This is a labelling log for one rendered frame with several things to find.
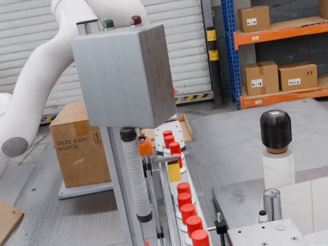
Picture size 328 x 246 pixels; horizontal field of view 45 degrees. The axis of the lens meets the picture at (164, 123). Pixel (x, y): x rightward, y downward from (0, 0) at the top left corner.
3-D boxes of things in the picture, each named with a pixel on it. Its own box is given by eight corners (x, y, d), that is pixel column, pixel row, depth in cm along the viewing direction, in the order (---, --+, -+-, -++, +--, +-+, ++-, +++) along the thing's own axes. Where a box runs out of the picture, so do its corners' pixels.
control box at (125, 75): (155, 130, 77) (137, 30, 71) (89, 126, 86) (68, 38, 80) (179, 112, 85) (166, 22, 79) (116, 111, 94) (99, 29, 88)
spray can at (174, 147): (193, 204, 127) (183, 145, 120) (176, 207, 127) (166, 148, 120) (190, 196, 132) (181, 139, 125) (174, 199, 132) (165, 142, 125)
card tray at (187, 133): (193, 140, 191) (192, 133, 190) (140, 150, 190) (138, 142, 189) (185, 121, 219) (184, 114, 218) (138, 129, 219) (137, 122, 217)
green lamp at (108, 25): (110, 30, 81) (108, 19, 81) (100, 31, 83) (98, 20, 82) (118, 28, 83) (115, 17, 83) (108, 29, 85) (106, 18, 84)
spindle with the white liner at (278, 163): (302, 213, 113) (297, 113, 103) (272, 218, 113) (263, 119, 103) (290, 197, 121) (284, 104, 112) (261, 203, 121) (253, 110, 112)
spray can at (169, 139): (187, 194, 133) (177, 138, 126) (171, 197, 133) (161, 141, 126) (185, 187, 138) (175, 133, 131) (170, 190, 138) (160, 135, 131)
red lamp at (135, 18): (138, 27, 78) (136, 15, 77) (128, 28, 79) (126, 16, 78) (146, 25, 80) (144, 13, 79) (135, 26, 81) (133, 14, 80)
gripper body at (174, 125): (151, 121, 139) (156, 153, 139) (180, 115, 139) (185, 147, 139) (151, 121, 147) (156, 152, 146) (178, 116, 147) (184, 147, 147)
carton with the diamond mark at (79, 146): (124, 179, 158) (110, 115, 150) (65, 188, 159) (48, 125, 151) (130, 150, 187) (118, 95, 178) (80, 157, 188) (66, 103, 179)
